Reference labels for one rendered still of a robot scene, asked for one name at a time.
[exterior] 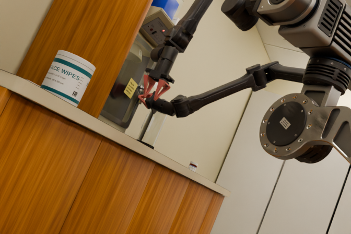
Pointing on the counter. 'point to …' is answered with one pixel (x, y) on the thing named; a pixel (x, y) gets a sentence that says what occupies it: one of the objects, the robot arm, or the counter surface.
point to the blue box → (166, 2)
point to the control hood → (153, 12)
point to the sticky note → (130, 88)
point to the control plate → (158, 24)
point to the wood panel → (93, 27)
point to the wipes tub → (68, 77)
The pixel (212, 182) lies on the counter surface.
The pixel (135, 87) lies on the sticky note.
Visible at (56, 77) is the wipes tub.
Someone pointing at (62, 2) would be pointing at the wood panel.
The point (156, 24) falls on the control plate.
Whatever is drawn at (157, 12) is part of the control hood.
